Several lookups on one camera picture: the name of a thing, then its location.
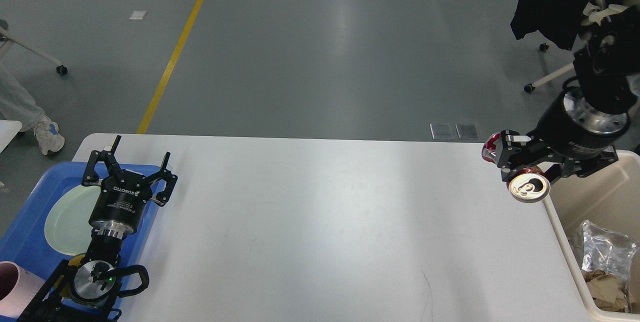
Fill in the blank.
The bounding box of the white paper scrap on floor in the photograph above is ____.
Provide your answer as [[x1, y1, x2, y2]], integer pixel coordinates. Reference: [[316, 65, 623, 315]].
[[128, 10, 148, 21]]

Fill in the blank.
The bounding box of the white chair at left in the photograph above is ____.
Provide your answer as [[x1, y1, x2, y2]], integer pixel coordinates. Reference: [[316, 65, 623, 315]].
[[0, 17, 69, 153]]

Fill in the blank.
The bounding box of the aluminium foil sheet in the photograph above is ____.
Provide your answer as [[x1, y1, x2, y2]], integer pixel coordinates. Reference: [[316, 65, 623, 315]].
[[568, 220, 639, 289]]

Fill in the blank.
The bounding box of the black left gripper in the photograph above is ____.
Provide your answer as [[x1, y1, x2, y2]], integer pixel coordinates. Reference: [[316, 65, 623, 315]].
[[81, 135, 178, 237]]

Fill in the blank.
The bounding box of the beige plastic bin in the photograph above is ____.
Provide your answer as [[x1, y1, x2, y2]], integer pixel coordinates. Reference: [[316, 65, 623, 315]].
[[543, 149, 640, 322]]

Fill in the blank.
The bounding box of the teal mug yellow inside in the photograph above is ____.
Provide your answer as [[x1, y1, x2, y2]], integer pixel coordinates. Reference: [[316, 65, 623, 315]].
[[67, 253, 85, 268]]

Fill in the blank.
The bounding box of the pink ribbed cup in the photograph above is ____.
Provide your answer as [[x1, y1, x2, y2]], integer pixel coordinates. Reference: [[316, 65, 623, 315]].
[[0, 261, 45, 319]]

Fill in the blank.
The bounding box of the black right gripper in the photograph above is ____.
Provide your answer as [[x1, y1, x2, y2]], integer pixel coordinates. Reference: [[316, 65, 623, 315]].
[[493, 88, 631, 185]]

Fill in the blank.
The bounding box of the crushed red soda can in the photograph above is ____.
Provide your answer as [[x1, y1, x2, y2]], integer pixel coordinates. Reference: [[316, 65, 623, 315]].
[[481, 133, 551, 203]]

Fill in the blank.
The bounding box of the blue plastic tray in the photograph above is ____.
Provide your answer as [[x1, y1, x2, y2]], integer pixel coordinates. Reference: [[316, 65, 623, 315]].
[[0, 162, 159, 281]]

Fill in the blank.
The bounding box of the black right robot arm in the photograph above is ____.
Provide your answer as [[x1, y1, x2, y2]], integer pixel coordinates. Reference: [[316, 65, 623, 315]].
[[482, 5, 640, 183]]

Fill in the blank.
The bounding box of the grey white office chair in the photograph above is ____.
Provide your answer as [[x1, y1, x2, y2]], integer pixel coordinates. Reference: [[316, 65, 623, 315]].
[[523, 0, 640, 95]]

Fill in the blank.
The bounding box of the brown paper ball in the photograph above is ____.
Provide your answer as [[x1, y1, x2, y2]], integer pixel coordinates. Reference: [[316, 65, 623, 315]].
[[582, 269, 629, 313]]

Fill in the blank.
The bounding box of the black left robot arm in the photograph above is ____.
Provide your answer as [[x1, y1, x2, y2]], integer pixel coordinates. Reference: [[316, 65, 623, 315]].
[[17, 135, 178, 322]]

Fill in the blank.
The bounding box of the light green plate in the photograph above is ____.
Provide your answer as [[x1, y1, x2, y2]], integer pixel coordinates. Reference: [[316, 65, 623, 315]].
[[44, 185, 101, 256]]

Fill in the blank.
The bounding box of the grey floor plate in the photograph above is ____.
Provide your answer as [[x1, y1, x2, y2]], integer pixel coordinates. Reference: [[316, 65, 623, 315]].
[[455, 123, 480, 141], [429, 123, 456, 141]]

